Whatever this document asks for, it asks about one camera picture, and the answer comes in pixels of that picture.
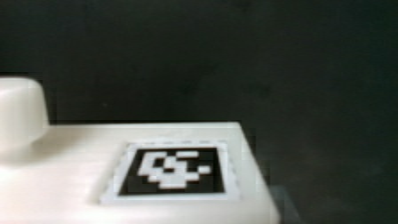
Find white drawer tray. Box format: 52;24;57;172
0;77;281;224

